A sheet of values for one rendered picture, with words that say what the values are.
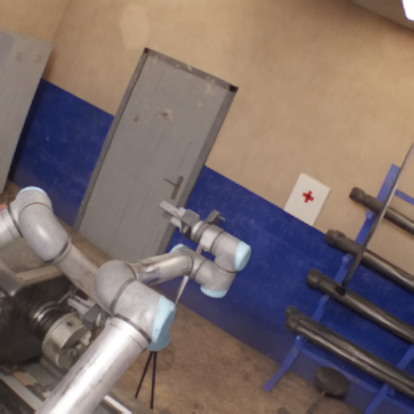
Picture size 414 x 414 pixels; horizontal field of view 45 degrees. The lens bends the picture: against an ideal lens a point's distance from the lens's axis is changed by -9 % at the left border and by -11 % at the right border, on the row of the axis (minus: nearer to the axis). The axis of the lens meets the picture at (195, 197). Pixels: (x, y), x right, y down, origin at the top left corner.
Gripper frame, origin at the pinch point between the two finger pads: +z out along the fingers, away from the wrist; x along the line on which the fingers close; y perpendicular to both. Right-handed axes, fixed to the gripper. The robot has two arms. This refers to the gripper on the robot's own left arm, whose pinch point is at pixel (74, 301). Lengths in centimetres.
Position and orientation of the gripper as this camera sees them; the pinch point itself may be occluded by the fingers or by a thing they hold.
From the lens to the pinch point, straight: 212.7
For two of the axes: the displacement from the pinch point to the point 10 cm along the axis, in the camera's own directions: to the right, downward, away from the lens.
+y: -1.8, 8.3, 5.3
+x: 4.6, -4.1, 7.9
